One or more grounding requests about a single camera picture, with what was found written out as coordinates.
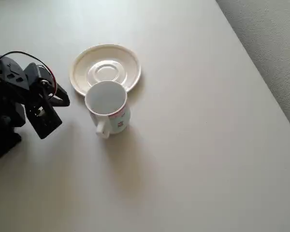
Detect white patterned mug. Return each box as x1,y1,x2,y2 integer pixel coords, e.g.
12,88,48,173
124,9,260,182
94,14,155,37
84,80,131,140

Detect cream white saucer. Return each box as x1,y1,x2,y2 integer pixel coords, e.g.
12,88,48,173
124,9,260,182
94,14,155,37
69,43,142,98

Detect red cable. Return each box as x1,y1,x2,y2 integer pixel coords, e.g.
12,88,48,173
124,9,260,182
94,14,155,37
41,64,58,95

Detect thin black cable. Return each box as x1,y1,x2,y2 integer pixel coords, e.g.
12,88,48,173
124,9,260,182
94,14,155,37
0,50,49,70

